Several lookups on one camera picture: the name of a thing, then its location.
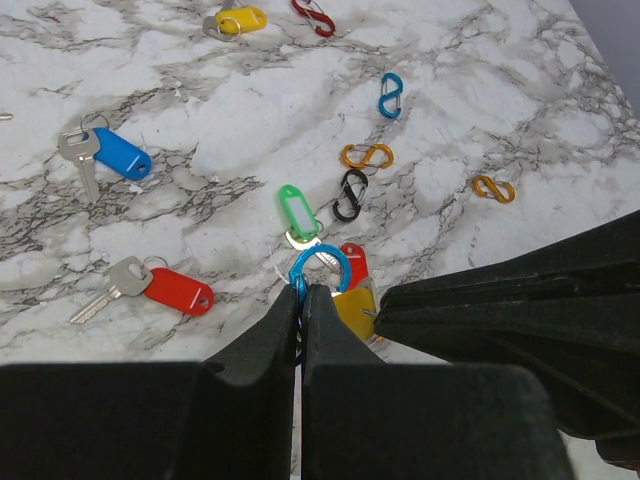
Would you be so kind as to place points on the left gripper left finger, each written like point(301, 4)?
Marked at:
point(254, 395)

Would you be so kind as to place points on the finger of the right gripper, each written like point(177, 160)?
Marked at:
point(597, 263)
point(585, 352)

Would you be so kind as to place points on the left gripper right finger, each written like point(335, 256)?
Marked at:
point(338, 438)

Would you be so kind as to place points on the yellow tag key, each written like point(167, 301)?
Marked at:
point(228, 24)
point(358, 309)

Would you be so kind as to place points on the orange S carabiner right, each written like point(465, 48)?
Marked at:
point(500, 191)

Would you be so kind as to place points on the orange s carabiner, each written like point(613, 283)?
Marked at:
point(500, 191)
point(360, 156)

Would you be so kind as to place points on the red tag key centre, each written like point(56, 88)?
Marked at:
point(356, 256)

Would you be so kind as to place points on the red tag key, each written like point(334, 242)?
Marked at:
point(130, 278)
point(356, 256)

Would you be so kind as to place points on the red tag key left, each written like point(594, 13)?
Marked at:
point(130, 278)

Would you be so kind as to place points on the green tag key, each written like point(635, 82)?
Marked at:
point(304, 227)

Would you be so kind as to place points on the black S carabiner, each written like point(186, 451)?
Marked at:
point(353, 187)

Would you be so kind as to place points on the orange S carabiner centre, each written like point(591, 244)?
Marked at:
point(360, 156)

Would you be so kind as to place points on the blue tag key centre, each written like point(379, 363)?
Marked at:
point(94, 140)

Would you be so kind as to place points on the dark red S carabiner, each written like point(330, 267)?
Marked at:
point(317, 19)

